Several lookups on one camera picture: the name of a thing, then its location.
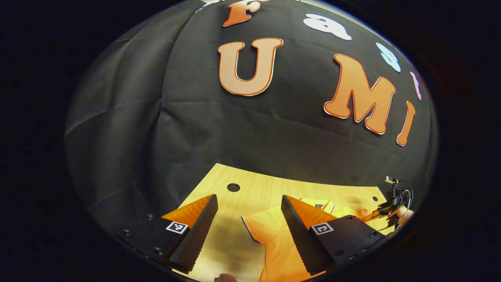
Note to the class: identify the orange T-shirt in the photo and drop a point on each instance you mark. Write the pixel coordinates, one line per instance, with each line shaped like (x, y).
(274, 243)

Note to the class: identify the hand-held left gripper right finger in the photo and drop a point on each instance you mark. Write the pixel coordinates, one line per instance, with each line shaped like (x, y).
(297, 235)

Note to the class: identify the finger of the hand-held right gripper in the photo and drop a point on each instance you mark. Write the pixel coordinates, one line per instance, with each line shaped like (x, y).
(373, 215)

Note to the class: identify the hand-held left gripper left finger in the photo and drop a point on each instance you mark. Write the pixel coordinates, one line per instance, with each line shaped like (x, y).
(199, 231)

